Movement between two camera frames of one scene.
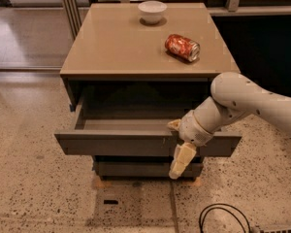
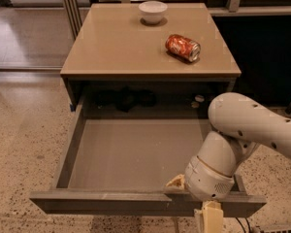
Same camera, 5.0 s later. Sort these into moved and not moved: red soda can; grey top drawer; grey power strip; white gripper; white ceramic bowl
Moved: white gripper; grey top drawer
Not moved: grey power strip; white ceramic bowl; red soda can
